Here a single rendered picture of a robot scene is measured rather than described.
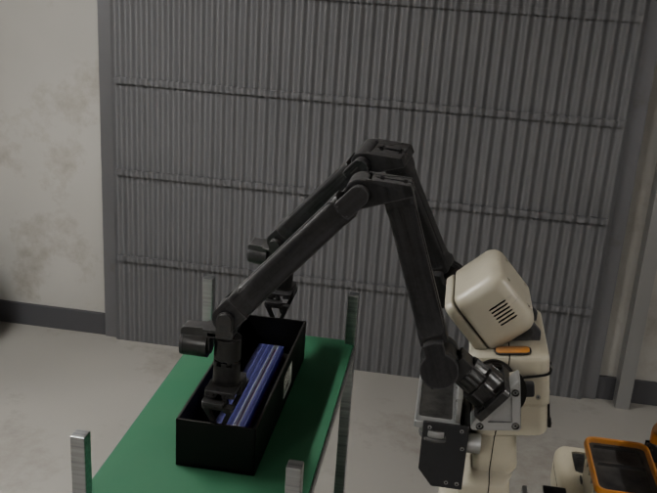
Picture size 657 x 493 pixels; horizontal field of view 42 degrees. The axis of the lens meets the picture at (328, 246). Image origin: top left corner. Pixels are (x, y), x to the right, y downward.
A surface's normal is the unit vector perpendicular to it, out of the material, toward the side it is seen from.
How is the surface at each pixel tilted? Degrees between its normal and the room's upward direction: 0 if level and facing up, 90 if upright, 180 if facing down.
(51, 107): 90
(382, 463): 0
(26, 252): 90
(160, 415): 0
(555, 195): 90
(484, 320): 90
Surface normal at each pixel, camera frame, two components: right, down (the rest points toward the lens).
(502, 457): -0.15, 0.31
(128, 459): 0.06, -0.94
